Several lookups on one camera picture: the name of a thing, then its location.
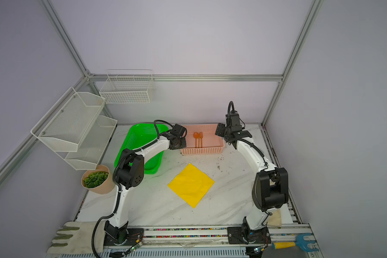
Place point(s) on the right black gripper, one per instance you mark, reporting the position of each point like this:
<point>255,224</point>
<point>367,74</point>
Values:
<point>219,130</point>

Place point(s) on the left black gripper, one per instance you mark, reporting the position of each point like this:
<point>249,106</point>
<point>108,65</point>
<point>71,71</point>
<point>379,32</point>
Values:
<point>183,143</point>

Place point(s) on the pink plastic basket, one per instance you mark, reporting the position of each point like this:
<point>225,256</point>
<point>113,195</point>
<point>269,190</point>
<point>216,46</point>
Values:
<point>212,144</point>

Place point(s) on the orange plastic spoon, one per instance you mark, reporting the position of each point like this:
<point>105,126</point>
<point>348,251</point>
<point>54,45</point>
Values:
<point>196,136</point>

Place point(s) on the green plastic basket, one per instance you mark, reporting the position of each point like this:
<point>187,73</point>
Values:
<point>140,135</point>

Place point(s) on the yellow paper napkin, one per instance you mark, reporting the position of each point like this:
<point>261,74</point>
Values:
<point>191,185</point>

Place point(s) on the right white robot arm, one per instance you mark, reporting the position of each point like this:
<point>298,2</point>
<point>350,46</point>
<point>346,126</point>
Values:
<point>270,188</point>

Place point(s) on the potted green succulent plant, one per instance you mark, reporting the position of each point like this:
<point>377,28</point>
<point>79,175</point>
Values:
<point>98,181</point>

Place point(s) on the white mesh two-tier shelf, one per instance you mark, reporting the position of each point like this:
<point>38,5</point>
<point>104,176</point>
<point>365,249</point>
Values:
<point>76,130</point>

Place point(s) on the right beige work glove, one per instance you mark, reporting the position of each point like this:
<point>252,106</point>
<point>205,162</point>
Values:
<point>275,220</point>

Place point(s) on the blue yellow garden fork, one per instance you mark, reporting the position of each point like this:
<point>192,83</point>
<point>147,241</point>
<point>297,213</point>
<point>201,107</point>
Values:
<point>300,242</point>

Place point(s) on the left green-striped work glove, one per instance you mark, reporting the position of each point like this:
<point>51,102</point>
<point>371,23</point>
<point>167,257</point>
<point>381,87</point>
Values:
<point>75,238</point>

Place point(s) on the white wire wall basket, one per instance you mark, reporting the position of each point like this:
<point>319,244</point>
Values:
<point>128,86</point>

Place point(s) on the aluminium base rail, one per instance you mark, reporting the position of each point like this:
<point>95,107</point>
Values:
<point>195,242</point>

